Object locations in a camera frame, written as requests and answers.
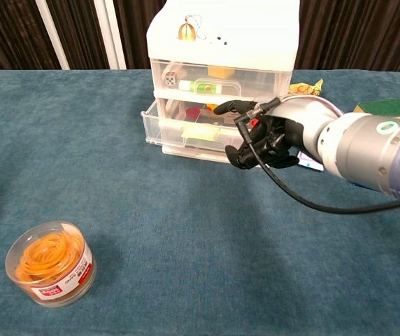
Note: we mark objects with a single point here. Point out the wide white frame post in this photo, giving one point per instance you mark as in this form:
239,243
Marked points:
110,35

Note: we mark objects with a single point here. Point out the green yellow sponge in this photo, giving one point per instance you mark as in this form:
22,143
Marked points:
385,106

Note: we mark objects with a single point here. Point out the teal velvet table cloth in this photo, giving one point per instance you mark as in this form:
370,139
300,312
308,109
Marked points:
151,227

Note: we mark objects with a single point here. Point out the purple white toothpaste tube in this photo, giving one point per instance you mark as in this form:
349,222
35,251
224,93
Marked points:
312,162

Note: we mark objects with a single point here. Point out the yellow block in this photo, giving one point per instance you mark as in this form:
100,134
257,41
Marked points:
221,71

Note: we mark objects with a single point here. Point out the small red plastic piece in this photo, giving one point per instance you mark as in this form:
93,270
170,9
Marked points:
193,112

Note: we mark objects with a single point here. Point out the white plastic drawer cabinet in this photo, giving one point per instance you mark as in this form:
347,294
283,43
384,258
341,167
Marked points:
228,21

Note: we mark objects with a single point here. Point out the clear plastic drawer with tube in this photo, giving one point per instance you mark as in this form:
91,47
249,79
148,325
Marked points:
256,78

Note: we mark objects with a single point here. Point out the thin white frame post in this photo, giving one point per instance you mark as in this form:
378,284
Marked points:
53,35

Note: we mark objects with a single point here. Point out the green yellow snack packet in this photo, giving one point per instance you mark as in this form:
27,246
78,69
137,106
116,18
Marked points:
303,89

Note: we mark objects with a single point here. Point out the green white tube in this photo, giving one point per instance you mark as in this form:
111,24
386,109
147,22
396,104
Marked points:
189,85

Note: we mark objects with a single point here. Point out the dark brown pleated curtain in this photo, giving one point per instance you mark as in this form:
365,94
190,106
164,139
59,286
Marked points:
7,31

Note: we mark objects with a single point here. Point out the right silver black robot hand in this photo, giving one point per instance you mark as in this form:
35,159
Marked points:
298,115

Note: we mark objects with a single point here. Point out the white dice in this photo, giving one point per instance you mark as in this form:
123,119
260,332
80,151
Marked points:
171,79

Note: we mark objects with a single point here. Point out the clear jar of rubber bands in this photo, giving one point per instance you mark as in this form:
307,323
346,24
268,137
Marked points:
51,266

